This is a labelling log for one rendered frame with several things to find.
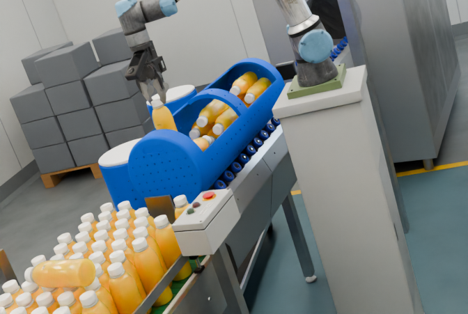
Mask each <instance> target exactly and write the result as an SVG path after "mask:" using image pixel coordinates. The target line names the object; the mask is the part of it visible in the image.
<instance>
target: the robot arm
mask: <svg viewBox="0 0 468 314"><path fill-rule="evenodd" d="M177 2H179V0H142V1H137V0H121V1H118V2H116V4H115V9H116V13H117V16H118V19H119V21H120V25H121V26H122V29H123V33H124V34H125V38H126V40H127V43H128V46H129V47H130V50H131V52H135V53H134V54H133V57H132V59H131V61H130V64H129V66H128V69H127V71H126V73H125V78H126V79H127V80H128V81H131V80H136V84H137V86H138V88H139V90H140V91H141V93H142V94H143V96H144V97H145V98H146V99H147V101H148V102H149V103H150V104H151V102H152V101H153V99H152V98H151V95H152V94H153V92H154V88H153V86H154V87H155V88H156V90H157V94H158V95H159V97H160V101H161V102H162V103H163V104H166V92H167V91H168V89H169V85H168V84H167V83H164V82H163V77H162V73H163V72H164V71H166V66H165V63H164V60H163V58H162V56H157V52H156V50H155V47H154V44H153V41H152V40H150V37H149V35H148V31H147V29H146V25H145V24H146V23H149V22H153V21H155V20H158V19H161V18H164V17H170V16H171V15H174V14H176V13H177V12H178V9H177V6H176V3H177ZM276 2H277V4H278V6H279V8H280V9H281V12H282V13H283V16H284V17H285V19H286V21H287V23H288V25H287V27H286V30H287V34H288V37H289V39H290V44H291V46H292V50H293V53H294V55H295V59H296V62H297V82H298V84H299V86H301V87H309V86H317V85H319V84H323V83H325V82H327V81H330V80H332V79H333V78H334V77H336V76H337V75H338V70H337V67H336V66H335V65H334V63H333V61H332V60H331V59H330V57H329V56H330V54H331V52H332V49H333V40H332V37H331V36H330V34H329V33H328V32H326V30H325V28H324V26H323V24H322V22H321V21H320V18H319V17H318V16H317V15H313V14H312V13H311V11H310V9H309V7H308V5H307V3H306V2H305V0H276ZM149 40H150V41H149ZM161 61H163V64H164V68H163V66H162V63H161ZM148 79H151V80H153V79H154V82H153V86H151V85H150V84H149V81H148Z"/></svg>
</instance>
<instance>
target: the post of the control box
mask: <svg viewBox="0 0 468 314"><path fill-rule="evenodd" d="M210 258H211V261H212V264H213V266H214V270H215V272H216V275H217V278H218V280H219V284H220V286H221V289H222V292H223V294H224V297H225V300H226V303H227V305H228V309H229V311H230V313H231V314H249V311H248V308H247V305H246V302H245V300H244V296H243V294H242V291H241V288H240V284H239V282H238V279H237V276H236V274H235V270H234V268H233V264H232V262H231V259H230V256H229V254H228V250H227V248H226V245H225V242H224V241H223V242H222V243H221V245H220V246H219V248H218V249H217V250H216V251H215V253H214V254H213V255H210Z"/></svg>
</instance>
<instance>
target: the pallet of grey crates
mask: <svg viewBox="0 0 468 314"><path fill-rule="evenodd" d="M92 42H93V46H94V48H95V50H96V53H97V56H98V58H99V61H97V60H96V57H95V54H94V52H93V49H92V47H91V44H90V42H89V41H88V42H83V43H80V44H77V45H73V42H72V41H70V42H66V43H63V44H60V45H56V46H53V47H48V48H46V49H41V50H40V51H38V52H36V53H34V54H32V55H30V56H27V57H26V58H23V59H22V60H21V62H22V65H23V66H24V69H25V71H26V74H27V77H28V78H29V81H30V83H31V85H32V86H29V87H28V88H26V89H24V90H23V91H21V92H19V93H18V94H16V95H14V96H12V97H11V98H10V99H9V100H10V103H11V104H12V106H13V109H14V111H15V114H16V116H17V119H18V121H19V123H20V124H21V125H20V126H21V128H22V131H23V133H24V135H25V137H26V140H27V142H28V145H29V147H30V149H31V150H32V153H33V156H34V158H35V160H36V163H37V165H38V168H39V169H40V172H41V175H40V177H41V178H42V181H43V183H44V185H45V188H46V189H48V188H51V187H55V186H56V185H57V184H58V183H59V182H60V181H62V179H64V178H65V177H66V176H67V175H68V174H69V173H70V172H72V171H75V170H78V169H82V168H88V167H90V168H91V170H92V172H93V175H94V177H95V179H96V178H103V176H102V173H101V170H100V167H99V163H98V161H99V158H101V156H103V154H104V153H106V152H108V151H109V150H111V149H113V148H115V147H116V146H119V145H121V144H124V143H127V142H129V141H133V140H135V139H140V138H143V137H144V136H145V135H147V134H148V133H150V132H151V131H152V130H154V128H155V126H154V125H153V121H152V118H151V117H150V113H149V110H148V107H147V103H146V102H147V99H146V98H145V97H144V96H143V94H142V93H141V91H140V90H139V88H138V86H137V84H136V80H131V81H128V80H127V79H126V78H125V73H126V71H127V69H128V66H129V64H130V61H131V59H132V57H133V54H134V53H135V52H131V50H130V47H129V46H128V43H127V40H126V38H125V34H124V33H123V29H122V27H119V28H116V29H112V30H109V31H107V32H105V33H103V34H102V35H100V36H98V37H96V38H94V39H92ZM59 173H60V174H59Z"/></svg>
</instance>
